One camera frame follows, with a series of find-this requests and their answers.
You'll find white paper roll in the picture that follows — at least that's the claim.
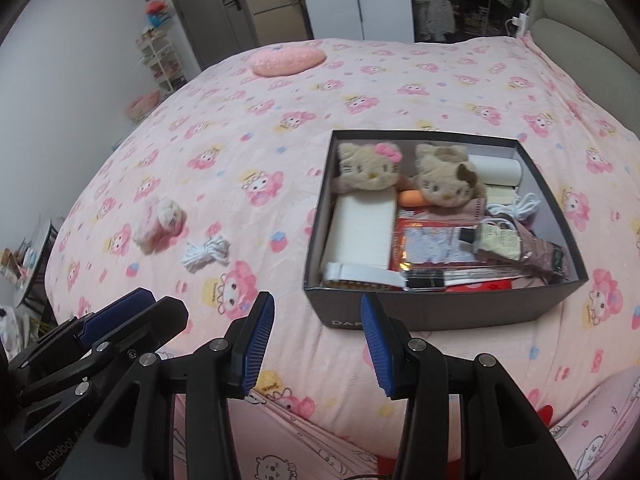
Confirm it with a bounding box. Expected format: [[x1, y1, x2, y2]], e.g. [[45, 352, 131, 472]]
[[467, 155, 523, 188]]

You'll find pale yellow small box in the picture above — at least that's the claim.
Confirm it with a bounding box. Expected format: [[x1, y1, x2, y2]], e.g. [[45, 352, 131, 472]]
[[485, 186, 516, 206]]

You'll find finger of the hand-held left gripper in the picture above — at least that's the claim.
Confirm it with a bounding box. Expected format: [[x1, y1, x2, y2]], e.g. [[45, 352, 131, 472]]
[[10, 287, 157, 376], [20, 296, 190, 403]]

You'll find pink basket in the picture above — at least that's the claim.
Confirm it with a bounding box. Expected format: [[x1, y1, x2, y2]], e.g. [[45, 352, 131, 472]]
[[124, 92, 162, 123]]

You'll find white charger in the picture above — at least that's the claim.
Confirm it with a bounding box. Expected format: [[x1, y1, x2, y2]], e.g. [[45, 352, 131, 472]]
[[505, 12, 531, 36]]

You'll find white rectangular box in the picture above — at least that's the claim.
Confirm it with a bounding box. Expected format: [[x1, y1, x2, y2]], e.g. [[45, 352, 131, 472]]
[[320, 192, 396, 271]]

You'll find beige cat plush pink bow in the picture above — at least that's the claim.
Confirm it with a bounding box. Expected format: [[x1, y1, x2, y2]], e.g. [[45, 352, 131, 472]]
[[332, 141, 405, 196]]

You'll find red booklet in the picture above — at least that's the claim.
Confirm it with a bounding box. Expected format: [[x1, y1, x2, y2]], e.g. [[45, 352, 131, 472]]
[[445, 280, 516, 292]]

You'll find dark grey cardboard box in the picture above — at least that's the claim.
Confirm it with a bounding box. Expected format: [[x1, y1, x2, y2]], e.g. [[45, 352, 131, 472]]
[[303, 129, 589, 332]]

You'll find beige padded headboard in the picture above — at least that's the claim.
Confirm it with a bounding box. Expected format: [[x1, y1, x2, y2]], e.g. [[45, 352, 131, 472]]
[[527, 0, 640, 136]]

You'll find red packet white label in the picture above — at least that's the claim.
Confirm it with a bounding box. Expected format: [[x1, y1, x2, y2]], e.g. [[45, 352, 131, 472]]
[[392, 210, 481, 268]]

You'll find white plastic bag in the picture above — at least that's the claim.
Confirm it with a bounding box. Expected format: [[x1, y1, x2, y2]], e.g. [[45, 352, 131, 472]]
[[0, 305, 31, 356]]

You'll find white shelf rack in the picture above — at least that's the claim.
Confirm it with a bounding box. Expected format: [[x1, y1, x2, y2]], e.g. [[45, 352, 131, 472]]
[[135, 27, 188, 93]]

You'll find beige cat plush brown bow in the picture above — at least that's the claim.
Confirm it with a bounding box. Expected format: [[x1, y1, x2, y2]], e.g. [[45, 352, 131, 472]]
[[412, 142, 488, 208]]

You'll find red and blue toy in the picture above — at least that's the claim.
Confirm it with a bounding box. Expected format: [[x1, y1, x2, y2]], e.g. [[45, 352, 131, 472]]
[[142, 0, 171, 28]]

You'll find pink fluffy pillow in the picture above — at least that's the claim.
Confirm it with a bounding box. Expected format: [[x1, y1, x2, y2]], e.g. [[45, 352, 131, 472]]
[[249, 45, 327, 78]]

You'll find pink and white cat plush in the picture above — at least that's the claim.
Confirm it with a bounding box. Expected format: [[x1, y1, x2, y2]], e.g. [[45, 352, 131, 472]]
[[131, 196, 188, 256]]

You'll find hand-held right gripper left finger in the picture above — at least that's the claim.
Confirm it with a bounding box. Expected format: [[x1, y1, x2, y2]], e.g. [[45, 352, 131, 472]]
[[52, 290, 277, 480]]

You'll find brown foil packet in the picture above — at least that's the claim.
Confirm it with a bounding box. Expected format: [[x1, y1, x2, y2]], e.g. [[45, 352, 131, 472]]
[[520, 232, 571, 281]]

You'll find small black device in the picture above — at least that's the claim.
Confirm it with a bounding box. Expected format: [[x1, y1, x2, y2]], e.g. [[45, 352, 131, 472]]
[[404, 270, 447, 292]]

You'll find cluttered bedside table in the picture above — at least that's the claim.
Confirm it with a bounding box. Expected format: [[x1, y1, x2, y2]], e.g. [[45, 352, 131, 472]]
[[0, 217, 61, 306]]

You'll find grey door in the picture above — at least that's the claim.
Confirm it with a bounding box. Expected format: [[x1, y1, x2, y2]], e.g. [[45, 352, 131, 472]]
[[160, 0, 258, 68]]

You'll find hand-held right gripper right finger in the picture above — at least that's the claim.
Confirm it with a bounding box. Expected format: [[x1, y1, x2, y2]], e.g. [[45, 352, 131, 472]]
[[360, 292, 576, 480]]

